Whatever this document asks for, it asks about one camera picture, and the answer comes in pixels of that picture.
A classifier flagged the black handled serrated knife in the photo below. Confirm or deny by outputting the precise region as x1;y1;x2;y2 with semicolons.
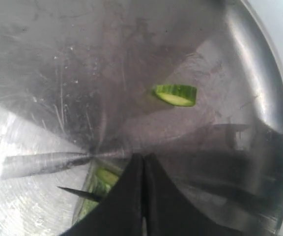
58;186;103;202

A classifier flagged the green cucumber piece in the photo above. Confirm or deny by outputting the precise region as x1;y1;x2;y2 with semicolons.
73;167;119;224

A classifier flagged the cucumber slice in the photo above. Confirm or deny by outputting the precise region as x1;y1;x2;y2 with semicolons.
152;84;198;107

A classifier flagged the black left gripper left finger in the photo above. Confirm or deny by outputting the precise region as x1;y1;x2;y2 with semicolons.
63;154;143;236

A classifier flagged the round stainless steel plate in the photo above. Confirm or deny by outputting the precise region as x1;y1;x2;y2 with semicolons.
0;0;283;236

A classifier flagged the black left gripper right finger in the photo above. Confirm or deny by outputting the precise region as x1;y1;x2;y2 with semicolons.
143;154;244;236

